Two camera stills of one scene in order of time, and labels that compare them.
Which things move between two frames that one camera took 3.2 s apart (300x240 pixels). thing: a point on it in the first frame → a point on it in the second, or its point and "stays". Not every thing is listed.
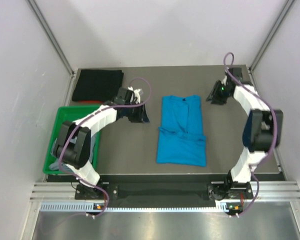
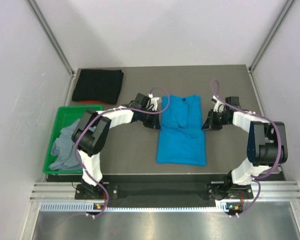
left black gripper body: [134, 113] → [148, 119]
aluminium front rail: [48, 192] stays
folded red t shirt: [90, 101] stays
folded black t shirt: [97, 85] stays
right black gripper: [211, 98] → [209, 124]
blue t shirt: [180, 138] stays
